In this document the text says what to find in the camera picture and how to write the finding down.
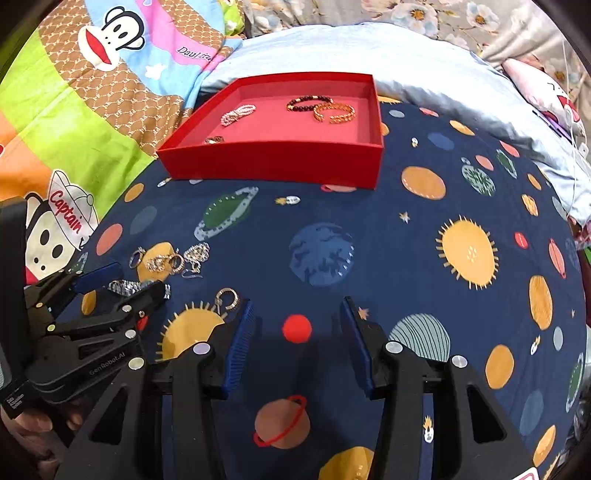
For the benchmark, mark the gold braided bangle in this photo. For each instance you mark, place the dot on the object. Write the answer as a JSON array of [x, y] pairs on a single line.
[[334, 113]]

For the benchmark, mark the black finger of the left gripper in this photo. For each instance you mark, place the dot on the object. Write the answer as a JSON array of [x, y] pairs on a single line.
[[46, 299], [107, 338]]

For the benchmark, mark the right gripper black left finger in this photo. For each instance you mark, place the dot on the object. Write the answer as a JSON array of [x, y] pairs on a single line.
[[122, 435]]

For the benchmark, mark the pink white plush toy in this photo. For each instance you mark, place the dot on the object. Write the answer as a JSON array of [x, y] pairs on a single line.
[[545, 94]]

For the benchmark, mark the grey floral bedsheet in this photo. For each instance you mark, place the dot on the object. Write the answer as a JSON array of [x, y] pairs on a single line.
[[494, 30]]

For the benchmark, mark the crystal rhinestone brooch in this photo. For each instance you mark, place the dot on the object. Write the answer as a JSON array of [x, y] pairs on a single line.
[[158, 263]]

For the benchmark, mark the navy planet print cloth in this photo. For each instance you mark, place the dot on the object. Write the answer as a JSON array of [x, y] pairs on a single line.
[[463, 249]]

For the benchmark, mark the light blue pillow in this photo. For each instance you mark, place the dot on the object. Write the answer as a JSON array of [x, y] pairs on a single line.
[[426, 72]]

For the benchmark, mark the red shallow tray box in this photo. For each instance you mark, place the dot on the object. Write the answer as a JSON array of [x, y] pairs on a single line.
[[262, 128]]

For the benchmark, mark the colourful monkey cartoon blanket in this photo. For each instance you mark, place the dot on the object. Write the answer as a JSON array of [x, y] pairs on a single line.
[[91, 95]]

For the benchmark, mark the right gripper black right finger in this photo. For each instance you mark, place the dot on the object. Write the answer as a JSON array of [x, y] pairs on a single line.
[[439, 419]]

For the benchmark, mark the person's left hand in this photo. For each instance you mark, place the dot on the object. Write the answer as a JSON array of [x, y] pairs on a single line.
[[23, 449]]

